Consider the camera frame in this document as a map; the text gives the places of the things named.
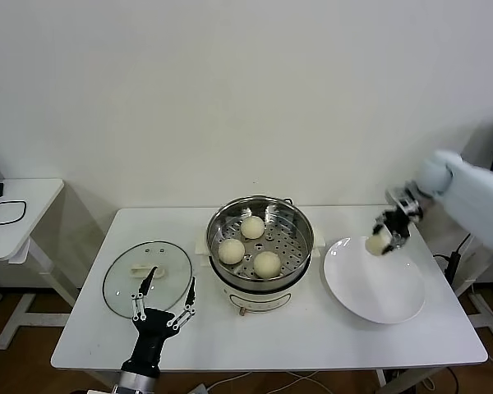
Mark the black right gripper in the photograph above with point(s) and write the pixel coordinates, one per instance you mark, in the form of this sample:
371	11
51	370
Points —
396	225

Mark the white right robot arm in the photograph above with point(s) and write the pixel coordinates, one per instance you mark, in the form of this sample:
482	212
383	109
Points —
472	197

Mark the white round plate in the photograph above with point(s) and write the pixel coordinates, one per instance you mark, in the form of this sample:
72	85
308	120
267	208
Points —
374	287

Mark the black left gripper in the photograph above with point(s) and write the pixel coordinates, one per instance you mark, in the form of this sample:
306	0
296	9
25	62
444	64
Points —
148	336

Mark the white electric cooker pot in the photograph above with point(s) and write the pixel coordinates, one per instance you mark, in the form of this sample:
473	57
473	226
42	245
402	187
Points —
263	299

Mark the black power box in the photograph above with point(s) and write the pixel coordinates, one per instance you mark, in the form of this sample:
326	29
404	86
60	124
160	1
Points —
454	267

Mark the white side desk with adapter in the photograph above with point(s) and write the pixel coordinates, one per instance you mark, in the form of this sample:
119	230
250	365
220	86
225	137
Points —
41	193

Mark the white floor power strip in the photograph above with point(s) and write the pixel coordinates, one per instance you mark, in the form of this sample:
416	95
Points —
200	389

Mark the white steamed baozi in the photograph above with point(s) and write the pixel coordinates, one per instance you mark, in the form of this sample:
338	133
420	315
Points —
231	251
376	245
267	265
253	228

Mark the stainless steel steamer basket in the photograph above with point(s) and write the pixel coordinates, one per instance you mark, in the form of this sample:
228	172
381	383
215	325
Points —
291	254

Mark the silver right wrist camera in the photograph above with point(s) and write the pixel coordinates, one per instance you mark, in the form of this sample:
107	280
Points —
402	201

